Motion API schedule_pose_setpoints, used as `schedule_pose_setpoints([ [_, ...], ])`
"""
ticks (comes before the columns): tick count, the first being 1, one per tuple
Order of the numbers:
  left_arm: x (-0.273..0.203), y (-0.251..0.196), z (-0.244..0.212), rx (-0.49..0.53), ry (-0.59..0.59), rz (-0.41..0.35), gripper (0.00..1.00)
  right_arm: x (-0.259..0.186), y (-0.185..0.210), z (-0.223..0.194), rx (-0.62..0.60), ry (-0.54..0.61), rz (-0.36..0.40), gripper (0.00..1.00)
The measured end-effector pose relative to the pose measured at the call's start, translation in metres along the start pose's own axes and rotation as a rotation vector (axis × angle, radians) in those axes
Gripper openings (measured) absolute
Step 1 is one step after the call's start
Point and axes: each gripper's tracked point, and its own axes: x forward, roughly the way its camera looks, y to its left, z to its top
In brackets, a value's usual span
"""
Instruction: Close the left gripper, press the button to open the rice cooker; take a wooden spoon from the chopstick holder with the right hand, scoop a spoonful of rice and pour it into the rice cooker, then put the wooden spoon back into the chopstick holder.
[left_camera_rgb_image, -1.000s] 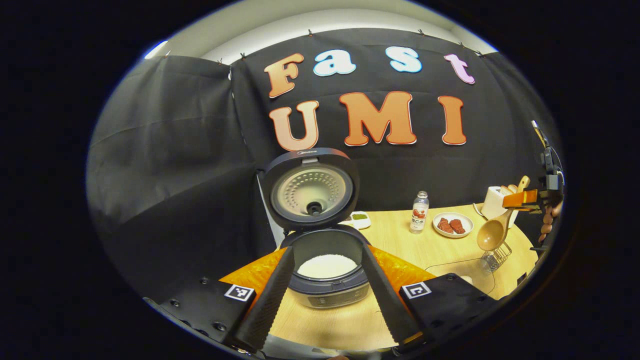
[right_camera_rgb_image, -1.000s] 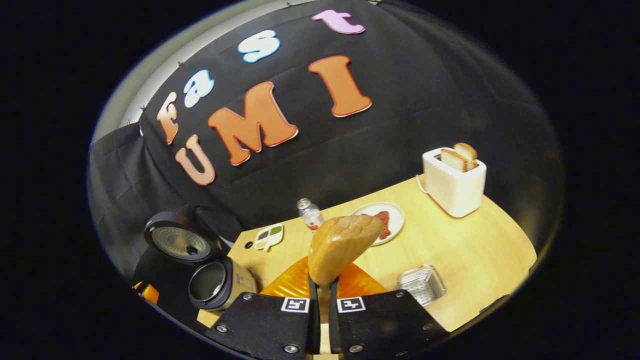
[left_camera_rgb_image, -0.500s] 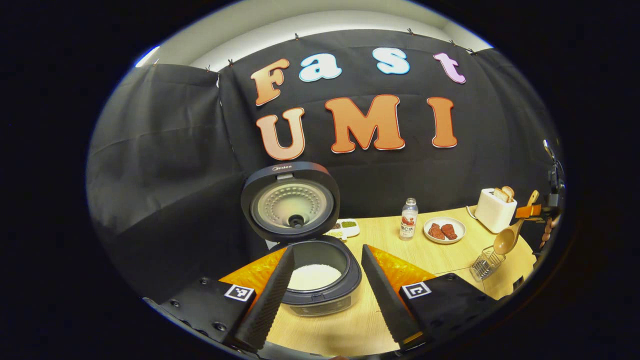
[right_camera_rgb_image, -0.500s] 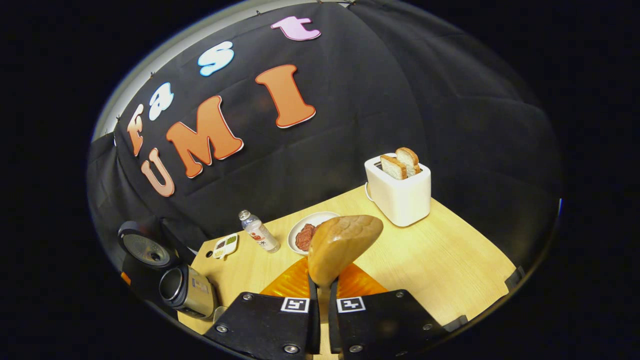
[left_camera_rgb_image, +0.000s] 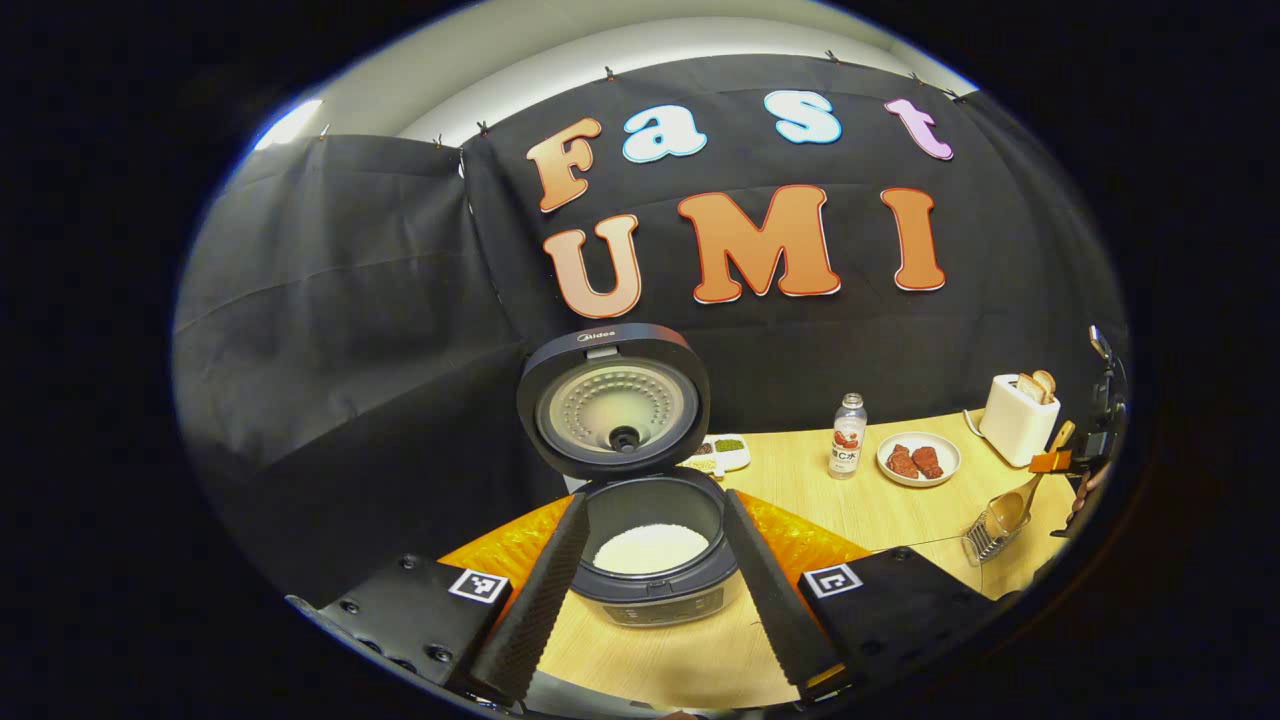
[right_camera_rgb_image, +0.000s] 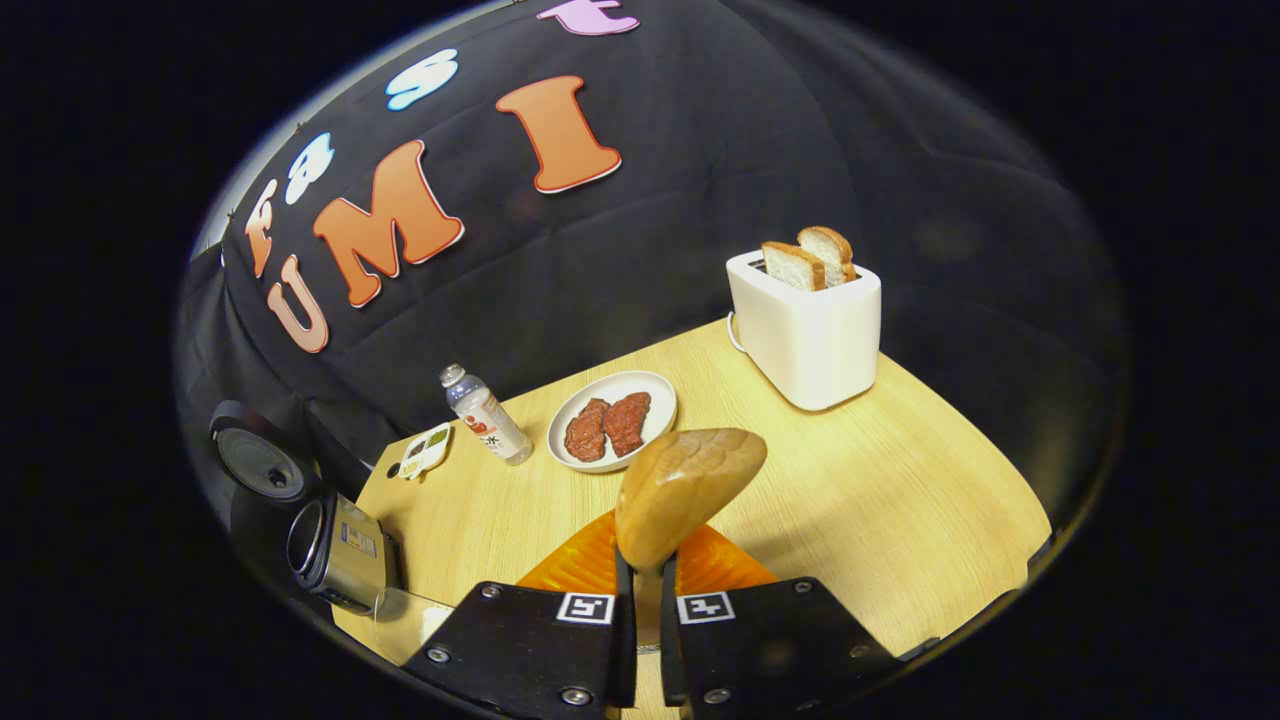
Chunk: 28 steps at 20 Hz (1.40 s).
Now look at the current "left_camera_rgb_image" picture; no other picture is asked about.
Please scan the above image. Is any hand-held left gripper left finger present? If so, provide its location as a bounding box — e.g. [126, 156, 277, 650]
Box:
[285, 490, 591, 706]

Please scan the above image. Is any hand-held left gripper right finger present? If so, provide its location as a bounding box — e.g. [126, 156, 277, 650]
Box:
[722, 488, 1021, 701]

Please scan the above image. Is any wooden spoon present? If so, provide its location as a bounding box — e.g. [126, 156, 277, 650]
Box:
[985, 420, 1077, 533]

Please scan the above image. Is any metal wire chopstick holder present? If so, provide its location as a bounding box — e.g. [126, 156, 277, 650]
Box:
[962, 495, 1031, 567]

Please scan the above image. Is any white rice heap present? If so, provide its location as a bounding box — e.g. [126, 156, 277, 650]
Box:
[593, 522, 711, 576]

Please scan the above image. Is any black rice cooker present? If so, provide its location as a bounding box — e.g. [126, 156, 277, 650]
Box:
[516, 323, 746, 629]

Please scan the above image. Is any white toaster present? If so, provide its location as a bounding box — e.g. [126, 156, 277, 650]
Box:
[978, 373, 1061, 469]

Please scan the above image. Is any white round plate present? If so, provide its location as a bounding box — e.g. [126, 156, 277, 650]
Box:
[876, 431, 962, 489]

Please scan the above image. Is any white divided bean dish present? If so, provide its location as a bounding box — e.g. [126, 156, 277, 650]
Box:
[680, 433, 752, 479]

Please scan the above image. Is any clear drink bottle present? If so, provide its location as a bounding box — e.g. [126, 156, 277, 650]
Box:
[828, 393, 868, 481]

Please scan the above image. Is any black backdrop cloth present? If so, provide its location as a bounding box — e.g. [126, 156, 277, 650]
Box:
[172, 52, 1129, 611]

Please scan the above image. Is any ceiling light panel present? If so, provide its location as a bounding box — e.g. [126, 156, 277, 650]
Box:
[255, 98, 326, 151]

